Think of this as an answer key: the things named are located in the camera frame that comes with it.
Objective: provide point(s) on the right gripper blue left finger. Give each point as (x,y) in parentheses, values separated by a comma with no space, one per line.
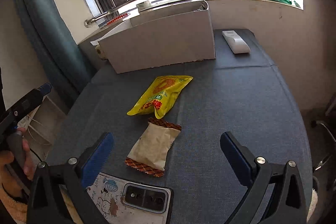
(93,159)

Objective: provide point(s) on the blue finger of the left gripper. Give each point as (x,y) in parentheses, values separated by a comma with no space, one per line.
(45,89)

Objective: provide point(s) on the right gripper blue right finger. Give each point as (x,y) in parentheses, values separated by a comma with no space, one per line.
(240,158)

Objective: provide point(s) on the fuzzy cream sleeve forearm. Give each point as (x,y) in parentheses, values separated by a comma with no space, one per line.
(10,194)

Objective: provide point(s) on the person's left hand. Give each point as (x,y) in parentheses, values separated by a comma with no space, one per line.
(15,154)

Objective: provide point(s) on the phone in cartoon case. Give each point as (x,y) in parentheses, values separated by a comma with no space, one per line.
(123,201)

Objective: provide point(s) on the beige waffle pattern snack packet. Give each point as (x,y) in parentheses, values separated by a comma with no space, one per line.
(149,153)

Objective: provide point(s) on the teal curtain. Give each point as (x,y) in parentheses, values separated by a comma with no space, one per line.
(65,65)

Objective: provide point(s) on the yellow red snack bag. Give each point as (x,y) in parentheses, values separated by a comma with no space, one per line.
(160,96)

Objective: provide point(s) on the white remote control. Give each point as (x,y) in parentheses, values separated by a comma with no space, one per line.
(235,42)

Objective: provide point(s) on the white cardboard box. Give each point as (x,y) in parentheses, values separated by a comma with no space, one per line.
(173,34)

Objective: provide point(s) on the roll of tape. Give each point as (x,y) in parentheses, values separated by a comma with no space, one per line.
(144,6)

